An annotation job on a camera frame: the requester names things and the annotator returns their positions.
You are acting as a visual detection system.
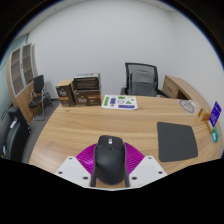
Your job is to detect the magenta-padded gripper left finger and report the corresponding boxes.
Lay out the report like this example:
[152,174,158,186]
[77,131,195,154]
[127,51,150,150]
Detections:
[54,143,98,188]

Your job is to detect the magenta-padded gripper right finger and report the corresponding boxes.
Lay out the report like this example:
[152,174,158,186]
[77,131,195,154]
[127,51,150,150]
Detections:
[123,142,168,188]

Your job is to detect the black computer mouse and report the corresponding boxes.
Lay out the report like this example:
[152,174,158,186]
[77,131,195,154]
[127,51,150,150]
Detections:
[89,134,131,188]

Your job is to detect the dark grey mouse pad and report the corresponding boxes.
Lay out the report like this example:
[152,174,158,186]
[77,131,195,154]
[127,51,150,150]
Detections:
[156,121,199,163]

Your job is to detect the white printed sheet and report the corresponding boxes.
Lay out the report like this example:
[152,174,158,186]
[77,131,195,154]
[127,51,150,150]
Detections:
[100,94,139,111]

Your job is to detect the black padded chair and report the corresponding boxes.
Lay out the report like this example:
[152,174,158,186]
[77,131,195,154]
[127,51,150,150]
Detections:
[0,106,33,163]

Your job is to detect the round grey disc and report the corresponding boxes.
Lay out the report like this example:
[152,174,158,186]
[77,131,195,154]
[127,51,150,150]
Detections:
[179,99,198,115]

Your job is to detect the tall brown cardboard box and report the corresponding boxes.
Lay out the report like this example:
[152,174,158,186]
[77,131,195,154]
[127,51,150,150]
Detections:
[55,78,77,108]

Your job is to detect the green packet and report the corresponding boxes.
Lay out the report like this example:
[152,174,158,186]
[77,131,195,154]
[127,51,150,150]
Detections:
[210,126,221,144]

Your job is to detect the small orange box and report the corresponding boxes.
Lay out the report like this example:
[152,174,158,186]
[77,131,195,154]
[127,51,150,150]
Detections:
[197,108,213,122]

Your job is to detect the wooden side desk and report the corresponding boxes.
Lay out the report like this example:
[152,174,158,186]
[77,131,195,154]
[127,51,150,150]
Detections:
[162,74,208,112]

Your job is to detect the black side chair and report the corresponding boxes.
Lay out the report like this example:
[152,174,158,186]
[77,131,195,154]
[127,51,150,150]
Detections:
[28,74,54,122]

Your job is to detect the black mesh office chair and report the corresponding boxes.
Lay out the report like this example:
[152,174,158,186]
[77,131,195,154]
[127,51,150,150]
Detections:
[120,62,170,99]

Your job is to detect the dark open box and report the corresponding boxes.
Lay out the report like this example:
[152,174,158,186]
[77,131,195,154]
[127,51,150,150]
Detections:
[72,73,101,92]

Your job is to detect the purple standing card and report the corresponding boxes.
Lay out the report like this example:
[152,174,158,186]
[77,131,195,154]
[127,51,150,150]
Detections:
[208,101,223,128]

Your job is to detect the wooden shelf unit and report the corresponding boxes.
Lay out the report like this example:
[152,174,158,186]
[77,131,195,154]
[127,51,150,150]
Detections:
[5,43,39,125]

